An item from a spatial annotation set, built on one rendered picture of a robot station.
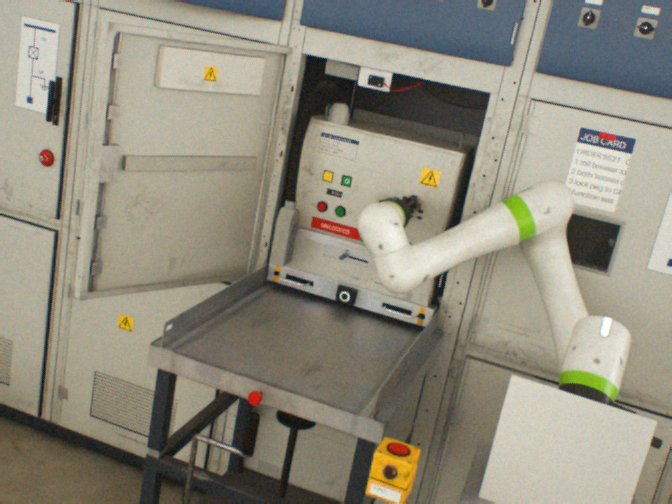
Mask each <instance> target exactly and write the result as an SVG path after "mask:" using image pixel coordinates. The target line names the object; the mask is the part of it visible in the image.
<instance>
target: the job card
mask: <svg viewBox="0 0 672 504"><path fill-rule="evenodd" d="M636 140H638V138H635V137H630V136H626V135H621V134H615V133H611V132H606V131H602V130H596V129H591V128H587V127H582V126H580V129H579V133H578V138H576V142H575V145H574V149H573V153H572V156H571V161H570V165H569V168H568V172H567V176H566V180H565V184H564V185H565V186H567V187H568V188H569V190H570V191H571V193H572V195H573V199H574V205H578V206H583V207H587V208H591V209H595V210H600V211H604V212H609V213H613V214H615V212H616V208H617V205H618V200H620V197H621V193H622V190H623V187H624V183H625V179H626V175H627V172H628V169H629V165H630V162H631V157H632V154H633V150H634V147H635V144H636Z"/></svg>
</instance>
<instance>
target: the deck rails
mask: <svg viewBox="0 0 672 504"><path fill-rule="evenodd" d="M268 266H269V262H268V264H267V265H265V266H263V267H261V268H260V269H258V270H256V271H254V272H252V273H251V274H249V275H246V276H244V277H243V278H241V279H239V280H237V281H236V282H234V283H232V284H230V285H229V287H227V288H225V289H222V290H221V291H219V292H217V293H215V294H213V295H212V296H210V297H208V298H206V299H205V300H203V301H200V302H198V303H197V304H195V305H193V306H191V307H190V309H188V310H186V311H184V312H183V313H181V314H179V315H176V316H174V317H173V318H171V319H169V320H167V321H166V322H164V328H163V336H162V344H161V345H160V346H159V347H160V348H163V349H166V350H169V351H172V353H173V351H175V350H176V349H179V348H180V347H182V346H183V345H185V344H186V343H188V342H190V341H191V340H193V339H194V338H196V337H197V336H199V335H200V334H203V333H204V332H206V331H208V329H209V328H211V327H212V326H214V325H215V324H217V323H218V322H220V321H221V320H223V319H226V318H227V317H229V316H230V315H232V314H233V313H235V312H236V311H238V310H240V309H241V307H243V306H244V305H246V304H248V303H250V302H251V301H253V300H254V299H256V298H258V297H259V296H261V295H262V294H264V293H265V292H267V291H268V290H271V289H273V288H274V287H276V285H277V284H279V283H278V282H274V281H271V280H267V279H266V278H267V272H268ZM438 314H439V309H438V311H437V312H436V313H435V315H434V316H433V317H432V319H431V320H430V321H428V323H427V324H426V326H423V327H422V328H421V330H420V332H419V333H418V334H417V336H416V337H415V338H414V340H413V341H412V342H411V344H410V345H409V346H408V348H406V349H405V350H404V353H403V354H402V355H401V357H400V358H399V359H398V361H397V362H396V363H395V365H394V366H393V367H392V369H391V370H390V371H389V373H388V375H387V376H386V378H385V379H383V380H382V382H381V383H380V384H379V386H378V387H377V388H376V390H375V391H374V392H373V394H372V395H371V397H370V399H369V400H368V402H367V403H366V404H365V406H364V407H363V408H362V410H360V411H359V412H358V414H359V415H363V416H366V418H369V419H372V420H375V419H376V416H377V415H378V413H379V412H380V410H381V409H382V407H383V406H385V405H386V403H387V402H388V400H389V399H390V397H391V396H392V393H393V392H394V390H395V389H396V388H397V386H398V385H399V383H400V382H401V380H402V379H403V377H404V376H405V375H406V372H408V371H409V369H410V368H411V366H412V365H413V363H414V362H415V360H416V359H417V358H418V356H419V355H420V353H421V352H422V349H423V348H424V346H425V345H426V343H427V342H428V341H430V339H431V338H432V336H433V335H434V333H435V332H436V328H435V326H436V322H437V318H438ZM169 324H171V328H169V329H167V331H166V328H167V326H168V325H169Z"/></svg>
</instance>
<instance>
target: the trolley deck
mask: <svg viewBox="0 0 672 504"><path fill-rule="evenodd" d="M422 327H423V326H420V325H417V324H414V323H410V322H406V321H403V320H399V319H396V318H393V317H389V316H386V315H382V314H378V313H375V312H371V311H368V310H365V309H360V308H357V306H354V305H349V304H346V303H343V302H338V301H335V300H333V299H329V298H326V297H322V296H319V295H315V294H311V293H308V292H305V291H301V290H298V289H295V288H290V287H287V286H285V285H284V284H280V283H279V284H277V285H276V287H274V288H273V289H271V290H268V291H267V292H265V293H264V294H262V295H261V296H259V297H258V298H256V299H254V300H253V301H251V302H250V303H248V304H246V305H244V306H243V307H241V309H240V310H238V311H236V312H235V313H233V314H232V315H230V316H229V317H227V318H226V319H223V320H221V321H220V322H218V323H217V324H215V325H214V326H212V327H211V328H209V329H208V331H206V332H204V333H203V334H200V335H199V336H197V337H196V338H194V339H193V340H191V341H190V342H188V343H186V344H185V345H183V346H182V347H180V348H179V349H176V350H175V351H173V353H172V351H169V350H166V349H163V348H160V347H159V346H160V345H161V344H162V336H161V337H160V338H158V339H156V340H153V341H152V342H150V343H149V351H148V359H147V365H149V366H152V367H156V368H159V369H162V370H165V371H168V372H171V373H174V375H177V376H181V377H183V378H186V379H189V380H192V381H195V382H198V383H202V384H205V385H208V386H211V387H213V388H216V389H219V390H222V391H226V392H229V393H232V394H235V395H238V397H241V398H243V399H246V400H249V399H248V397H249V394H250V393H251V392H252V391H254V390H257V391H262V401H261V402H260V403H259V404H262V405H265V406H268V407H272V408H275V409H277V410H280V411H283V412H286V413H289V414H292V415H296V416H299V417H302V419H305V420H307V421H310V422H313V423H317V424H320V425H323V426H326V427H329V428H332V429H335V430H339V431H341V432H344V433H347V434H350V435H353V436H356V437H359V438H363V440H366V441H369V442H371V443H374V444H377V445H380V443H381V442H382V440H384V437H386V436H387V435H388V433H389V431H390V430H391V428H392V427H393V425H394V423H395V422H396V420H397V419H398V416H399V414H400V413H401V411H402V410H403V408H404V407H405V405H407V403H408V402H409V400H410V399H411V397H412V394H413V393H414V391H415V390H416V388H417V386H418V385H419V383H420V382H421V380H422V378H423V377H424V375H425V374H426V371H427V369H428V368H430V366H431V365H432V363H433V361H434V360H435V358H436V357H437V355H438V353H439V352H440V349H441V345H442V341H443V337H444V333H445V332H443V333H442V332H438V331H436V332H435V333H434V335H433V336H432V338H431V339H430V341H428V342H427V343H426V345H425V346H424V348H423V349H422V352H421V353H420V355H419V356H418V358H417V359H416V360H415V362H414V363H413V365H412V366H411V368H410V369H409V371H408V372H406V375H405V376H404V377H403V379H402V380H401V382H400V383H399V385H398V386H397V388H396V389H395V390H394V392H393V393H392V396H391V397H390V399H389V400H388V402H387V403H386V405H385V406H383V407H382V409H381V410H380V412H379V413H378V415H377V416H376V419H375V420H372V419H369V418H366V416H363V415H359V414H358V412H359V411H360V410H362V408H363V407H364V406H365V404H366V403H367V402H368V400H369V399H370V397H371V395H372V394H373V392H374V391H375V390H376V388H377V387H378V386H379V384H380V383H381V382H382V380H383V379H385V378H386V376H387V375H388V373H389V371H390V370H391V369H392V367H393V366H394V365H395V363H396V362H397V361H398V359H399V358H400V357H401V355H402V354H403V353H404V350H405V349H406V348H408V346H409V345H410V344H411V342H412V341H413V340H414V338H415V337H416V336H417V334H418V333H419V332H420V330H421V328H422Z"/></svg>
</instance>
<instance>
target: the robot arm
mask: <svg viewBox="0 0 672 504"><path fill-rule="evenodd" d="M573 208H574V199H573V195H572V193H571V191H570V190H569V188H568V187H567V186H565V185H564V184H563V183H561V182H557V181H552V180H548V181H543V182H540V183H538V184H535V185H533V186H530V187H528V188H526V189H524V190H522V191H520V192H518V193H515V194H513V195H511V196H510V197H508V198H506V200H504V201H502V202H501V201H499V202H498V203H496V204H494V205H492V206H491V207H489V208H487V209H486V210H484V211H482V212H481V213H479V214H477V215H476V216H474V217H471V218H469V219H467V221H466V222H464V223H462V224H460V225H458V226H456V227H454V228H451V229H449V230H447V231H445V232H442V233H440V234H438V235H436V236H433V237H431V238H427V239H425V240H422V242H421V243H419V244H416V245H410V243H409V240H408V237H406V235H405V232H404V228H405V227H406V225H408V224H409V221H410V218H412V217H413V216H415V217H417V218H418V220H422V214H423V210H422V209H421V204H420V203H418V202H417V195H414V194H412V195H411V196H409V197H408V199H406V196H402V200H400V199H399V198H396V196H395V195H394V198H389V199H386V200H379V203H373V204H371V205H369V206H367V207H366V208H365V209H364V210H363V211H361V212H360V214H359V216H358V220H357V230H358V233H359V235H360V237H361V238H363V240H364V243H365V245H366V247H367V249H368V251H369V253H370V255H371V257H372V259H373V262H374V265H375V268H376V271H377V274H378V277H379V280H380V282H381V284H382V286H383V287H384V288H386V289H387V290H388V291H390V292H392V293H395V294H405V293H409V292H411V291H412V290H414V289H416V288H417V287H419V286H421V284H422V283H424V282H426V281H427V280H429V279H432V278H434V277H435V276H437V275H439V274H441V273H443V272H445V271H447V270H449V269H453V268H455V267H457V266H459V265H461V264H463V262H466V261H468V260H470V259H473V258H476V257H479V256H482V255H484V254H487V253H490V252H493V251H497V250H500V249H503V248H506V247H510V246H513V245H518V244H519V243H520V246H521V249H522V251H523V253H524V255H525V257H526V259H527V262H528V265H529V267H530V269H531V272H532V274H533V277H534V279H535V282H536V284H537V288H539V291H540V294H541V297H542V300H543V303H544V306H545V310H546V313H547V317H548V321H549V324H550V329H551V333H552V338H553V342H554V347H555V353H556V359H557V364H559V372H560V384H559V388H557V389H560V390H563V391H566V393H569V394H573V395H576V396H580V397H583V398H586V399H589V400H592V401H595V402H600V403H603V404H606V405H609V406H612V407H615V408H619V409H622V410H626V411H629V413H632V414H635V415H636V412H633V410H631V409H629V408H626V407H624V406H622V405H619V404H616V403H614V400H615V399H616V397H617V395H618V392H620V387H621V383H622V379H623V375H624V371H625V366H626V362H627V358H628V354H629V350H630V345H631V335H630V333H629V331H628V330H627V329H626V328H625V326H624V325H623V324H622V323H619V322H617V321H615V320H613V319H611V318H607V317H603V316H589V315H588V313H587V310H586V306H585V304H584V301H583V298H582V295H581V292H580V289H578V286H577V282H576V278H575V275H574V271H573V268H572V263H571V258H570V254H569V249H568V244H567V238H566V229H567V224H568V222H569V218H570V216H571V214H572V212H573ZM414 209H415V212H414Z"/></svg>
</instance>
